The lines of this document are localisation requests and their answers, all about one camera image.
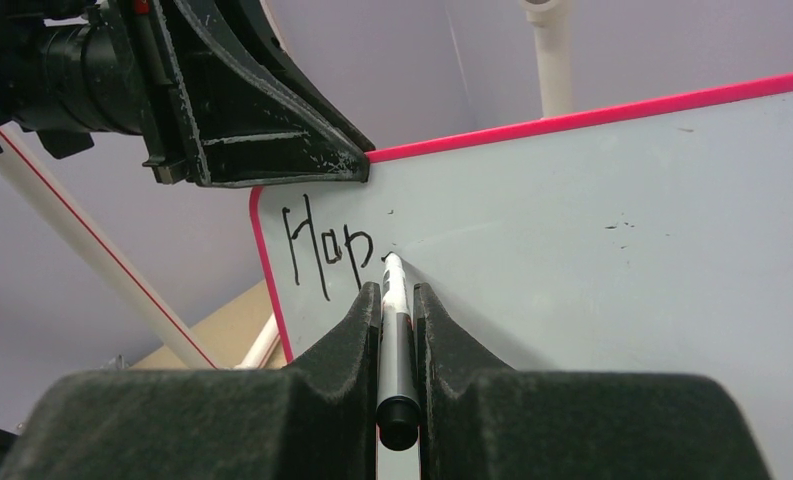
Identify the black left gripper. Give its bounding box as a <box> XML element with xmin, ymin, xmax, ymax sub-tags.
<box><xmin>38</xmin><ymin>1</ymin><xmax>375</xmax><ymax>188</ymax></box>

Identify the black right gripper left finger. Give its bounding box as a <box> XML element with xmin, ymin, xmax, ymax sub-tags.
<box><xmin>0</xmin><ymin>282</ymin><xmax>381</xmax><ymax>479</ymax></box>

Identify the black whiteboard marker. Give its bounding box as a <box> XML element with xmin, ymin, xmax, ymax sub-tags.
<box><xmin>376</xmin><ymin>252</ymin><xmax>421</xmax><ymax>451</ymax></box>

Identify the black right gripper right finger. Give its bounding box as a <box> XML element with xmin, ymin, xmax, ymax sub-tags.
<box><xmin>414</xmin><ymin>283</ymin><xmax>770</xmax><ymax>479</ymax></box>

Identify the white pvc pipe stand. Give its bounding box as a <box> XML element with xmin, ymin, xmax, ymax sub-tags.
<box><xmin>519</xmin><ymin>0</ymin><xmax>574</xmax><ymax>118</ymax></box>

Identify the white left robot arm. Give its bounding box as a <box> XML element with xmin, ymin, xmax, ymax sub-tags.
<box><xmin>0</xmin><ymin>1</ymin><xmax>373</xmax><ymax>188</ymax></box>

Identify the white diagonal pole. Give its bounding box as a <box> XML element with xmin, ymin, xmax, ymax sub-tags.
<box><xmin>0</xmin><ymin>128</ymin><xmax>224</xmax><ymax>369</ymax></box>

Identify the pink framed whiteboard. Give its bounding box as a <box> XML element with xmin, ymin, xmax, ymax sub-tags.
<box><xmin>250</xmin><ymin>73</ymin><xmax>793</xmax><ymax>479</ymax></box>

